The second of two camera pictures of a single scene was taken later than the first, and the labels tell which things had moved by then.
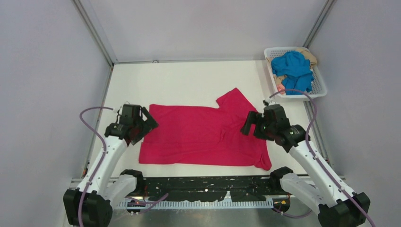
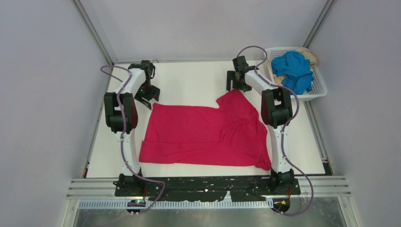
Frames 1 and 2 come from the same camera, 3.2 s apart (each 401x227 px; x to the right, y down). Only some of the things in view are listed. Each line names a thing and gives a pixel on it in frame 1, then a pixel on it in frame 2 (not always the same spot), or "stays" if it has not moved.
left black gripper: (149, 123) → (154, 94)
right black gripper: (255, 118) → (231, 75)
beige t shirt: (278, 78) stays
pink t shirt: (204, 135) stays
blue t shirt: (295, 69) stays
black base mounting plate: (186, 189) stays
